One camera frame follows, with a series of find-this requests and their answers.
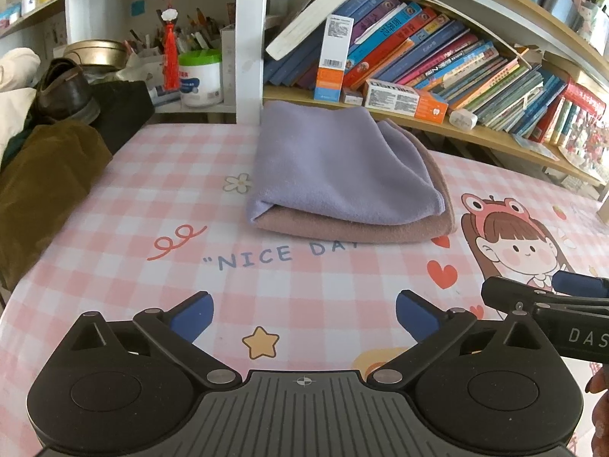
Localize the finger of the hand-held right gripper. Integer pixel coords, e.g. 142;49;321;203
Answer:
552;271;609;298
481;277;609;317

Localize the red boxed book set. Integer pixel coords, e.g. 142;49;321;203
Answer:
566;81;609;116

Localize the row of books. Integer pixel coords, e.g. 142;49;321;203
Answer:
264;0;609;148

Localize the wooden shelf board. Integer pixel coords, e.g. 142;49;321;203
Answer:
263;85;603;186
395;0;609;77

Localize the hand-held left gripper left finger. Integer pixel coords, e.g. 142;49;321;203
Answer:
62;290;241;390

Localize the long white orange box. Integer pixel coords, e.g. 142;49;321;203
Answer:
364;78;449;122

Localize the pink checked cartoon tablecloth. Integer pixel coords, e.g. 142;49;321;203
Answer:
0;123;609;457

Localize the white cloth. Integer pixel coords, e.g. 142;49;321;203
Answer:
0;48;43;167

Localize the red tassel ornament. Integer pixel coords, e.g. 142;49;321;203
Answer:
159;0;182;91

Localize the purple and pink sweater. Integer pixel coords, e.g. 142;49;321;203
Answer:
245;101;456;244

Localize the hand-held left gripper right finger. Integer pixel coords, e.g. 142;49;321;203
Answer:
366;289;548;388

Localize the pale blue flat packet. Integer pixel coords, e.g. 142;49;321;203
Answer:
511;132;562;161

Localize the gold round tin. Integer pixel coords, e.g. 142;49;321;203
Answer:
63;40;128;70

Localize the thick white-paged book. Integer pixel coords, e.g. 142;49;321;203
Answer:
265;0;360;62

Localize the brown corduroy cloth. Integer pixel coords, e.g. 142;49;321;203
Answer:
0;119;114;291

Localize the colourful bead tree ornament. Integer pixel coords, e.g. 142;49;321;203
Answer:
571;114;609;177

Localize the tall white orange blue box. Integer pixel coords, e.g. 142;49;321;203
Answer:
314;15;355;102

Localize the white tub green lid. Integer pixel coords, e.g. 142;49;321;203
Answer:
178;49;223;108

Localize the person's right hand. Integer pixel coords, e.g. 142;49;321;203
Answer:
586;370;609;439

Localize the white shelf post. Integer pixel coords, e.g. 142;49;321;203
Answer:
235;0;291;125

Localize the brown leather shoe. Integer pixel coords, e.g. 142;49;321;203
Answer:
37;57;102;125

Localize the bunch of pens and pencils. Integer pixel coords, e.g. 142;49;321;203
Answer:
124;7;224;55

